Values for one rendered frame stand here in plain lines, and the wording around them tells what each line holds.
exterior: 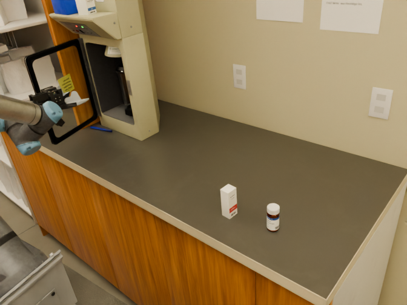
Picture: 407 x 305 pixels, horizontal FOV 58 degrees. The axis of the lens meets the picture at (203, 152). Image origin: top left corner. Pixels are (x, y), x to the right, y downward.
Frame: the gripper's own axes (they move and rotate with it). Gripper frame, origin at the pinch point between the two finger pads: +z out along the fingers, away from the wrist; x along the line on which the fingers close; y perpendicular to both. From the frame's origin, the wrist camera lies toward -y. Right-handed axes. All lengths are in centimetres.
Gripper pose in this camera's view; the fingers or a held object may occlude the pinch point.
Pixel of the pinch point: (79, 96)
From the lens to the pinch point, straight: 165.3
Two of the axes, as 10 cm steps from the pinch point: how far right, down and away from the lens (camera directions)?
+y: -0.8, -8.6, -5.0
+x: -7.5, -2.8, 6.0
